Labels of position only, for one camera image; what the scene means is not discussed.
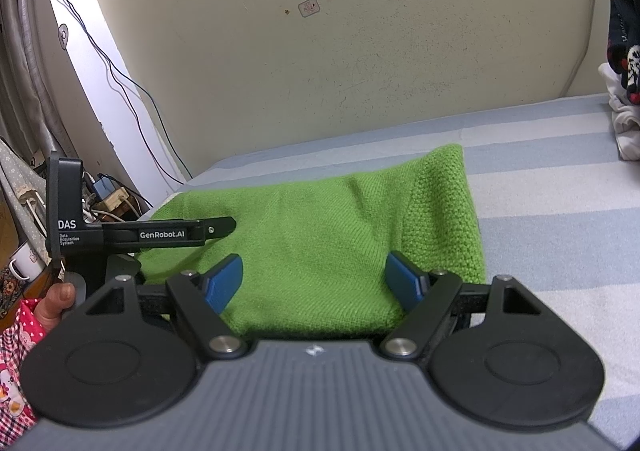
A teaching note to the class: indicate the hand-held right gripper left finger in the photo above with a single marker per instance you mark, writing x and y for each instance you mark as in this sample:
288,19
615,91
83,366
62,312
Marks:
222,283

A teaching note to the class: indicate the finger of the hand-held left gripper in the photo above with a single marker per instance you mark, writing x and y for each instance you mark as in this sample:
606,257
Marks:
220,229

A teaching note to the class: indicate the blue plug adapter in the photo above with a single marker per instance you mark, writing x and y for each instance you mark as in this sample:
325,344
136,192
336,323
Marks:
105,187

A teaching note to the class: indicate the pink polka dot pajamas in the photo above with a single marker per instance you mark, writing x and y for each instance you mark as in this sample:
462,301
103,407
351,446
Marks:
15,371

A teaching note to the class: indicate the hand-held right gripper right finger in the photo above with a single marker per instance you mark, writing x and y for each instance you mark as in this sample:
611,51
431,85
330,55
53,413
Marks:
405,281

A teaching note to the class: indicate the person's left hand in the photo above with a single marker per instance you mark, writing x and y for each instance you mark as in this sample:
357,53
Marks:
56,303

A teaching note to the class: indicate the beige power strip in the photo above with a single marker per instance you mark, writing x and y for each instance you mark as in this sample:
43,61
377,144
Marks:
117,203

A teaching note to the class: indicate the green navy striped knit sweater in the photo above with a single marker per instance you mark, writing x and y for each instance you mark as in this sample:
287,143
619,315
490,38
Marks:
320,231

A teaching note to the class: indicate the black red white patterned garment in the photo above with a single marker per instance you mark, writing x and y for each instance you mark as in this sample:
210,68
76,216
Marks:
627,31

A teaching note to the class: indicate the white mug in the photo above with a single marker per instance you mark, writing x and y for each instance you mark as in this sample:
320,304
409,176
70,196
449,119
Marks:
24,258

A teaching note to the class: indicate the cream wall conduit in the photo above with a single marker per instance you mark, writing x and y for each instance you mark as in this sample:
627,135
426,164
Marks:
587,6

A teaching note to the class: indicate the brown floral cloth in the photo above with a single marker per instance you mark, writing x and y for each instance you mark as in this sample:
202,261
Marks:
15,293

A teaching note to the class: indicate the grey curtain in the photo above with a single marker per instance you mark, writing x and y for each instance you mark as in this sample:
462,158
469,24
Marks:
25,56

